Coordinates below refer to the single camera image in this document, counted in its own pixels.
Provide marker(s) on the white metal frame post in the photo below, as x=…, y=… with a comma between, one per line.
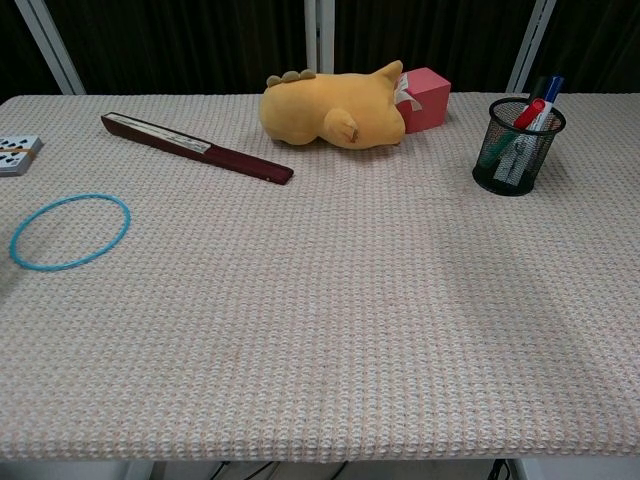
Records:
x=320, y=35
x=52, y=45
x=532, y=45

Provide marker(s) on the pink cube box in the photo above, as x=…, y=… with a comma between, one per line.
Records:
x=429, y=105

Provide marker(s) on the yellow plush toy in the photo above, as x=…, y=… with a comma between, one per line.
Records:
x=320, y=110

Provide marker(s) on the banded playing card deck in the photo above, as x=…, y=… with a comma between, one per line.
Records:
x=17, y=156

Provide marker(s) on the black pen cup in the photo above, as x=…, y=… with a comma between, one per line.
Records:
x=505, y=180

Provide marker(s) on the dark red folded fan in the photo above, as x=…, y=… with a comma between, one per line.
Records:
x=235, y=158

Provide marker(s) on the beige woven tablecloth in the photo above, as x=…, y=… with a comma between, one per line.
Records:
x=320, y=310

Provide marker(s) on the blue-capped white marker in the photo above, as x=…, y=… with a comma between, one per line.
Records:
x=553, y=90

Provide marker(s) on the black curtain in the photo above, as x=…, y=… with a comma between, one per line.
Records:
x=190, y=45

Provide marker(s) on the white markers with dark caps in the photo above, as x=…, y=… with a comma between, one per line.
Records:
x=539, y=89

